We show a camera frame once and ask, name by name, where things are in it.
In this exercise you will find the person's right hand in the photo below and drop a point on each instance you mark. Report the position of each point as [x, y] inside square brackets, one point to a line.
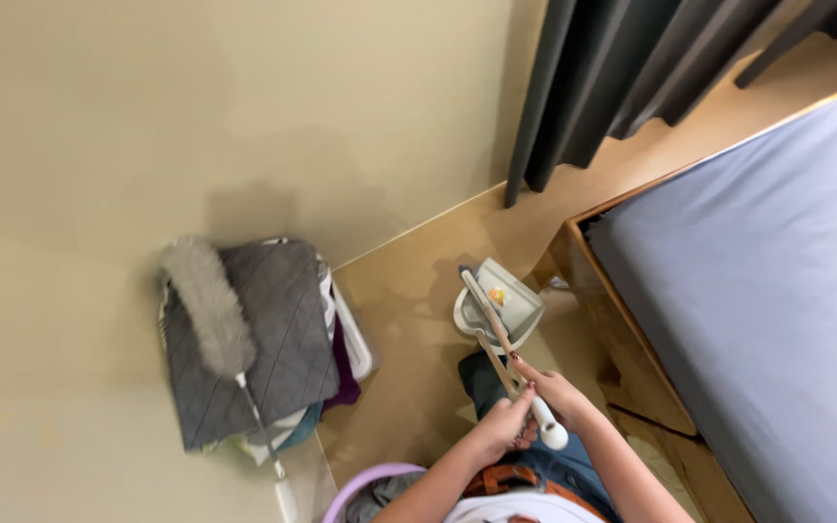
[562, 398]

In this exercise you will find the person's left hand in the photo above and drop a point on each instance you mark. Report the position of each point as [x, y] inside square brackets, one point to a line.
[500, 430]

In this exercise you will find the person's blue jeans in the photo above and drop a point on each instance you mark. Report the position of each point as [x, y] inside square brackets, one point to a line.
[484, 385]

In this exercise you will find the brown leather belt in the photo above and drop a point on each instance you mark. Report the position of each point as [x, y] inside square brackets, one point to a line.
[495, 479]

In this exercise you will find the person's white shirt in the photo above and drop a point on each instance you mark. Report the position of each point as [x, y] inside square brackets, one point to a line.
[506, 508]

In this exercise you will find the grey cloth in basin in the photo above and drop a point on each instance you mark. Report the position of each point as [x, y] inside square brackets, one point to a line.
[382, 497]

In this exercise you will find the lilac plastic basin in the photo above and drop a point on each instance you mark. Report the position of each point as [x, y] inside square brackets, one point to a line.
[360, 483]

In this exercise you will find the purple cloth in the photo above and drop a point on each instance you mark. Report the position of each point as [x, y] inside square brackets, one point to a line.
[342, 378]

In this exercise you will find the white laundry basket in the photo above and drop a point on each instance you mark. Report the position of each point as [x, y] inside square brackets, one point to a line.
[354, 345]

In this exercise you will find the teal cloth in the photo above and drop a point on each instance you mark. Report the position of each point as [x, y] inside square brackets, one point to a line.
[302, 428]

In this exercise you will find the mattress with blue sheet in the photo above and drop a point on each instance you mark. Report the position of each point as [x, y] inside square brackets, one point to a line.
[767, 290]

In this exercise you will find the grey quilted cloth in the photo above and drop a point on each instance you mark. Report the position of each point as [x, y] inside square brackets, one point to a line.
[284, 341]

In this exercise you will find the dark grey curtain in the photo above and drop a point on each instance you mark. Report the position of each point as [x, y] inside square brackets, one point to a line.
[607, 72]
[818, 29]

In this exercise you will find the wooden bed frame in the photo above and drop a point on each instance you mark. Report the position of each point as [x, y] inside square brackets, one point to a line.
[629, 349]

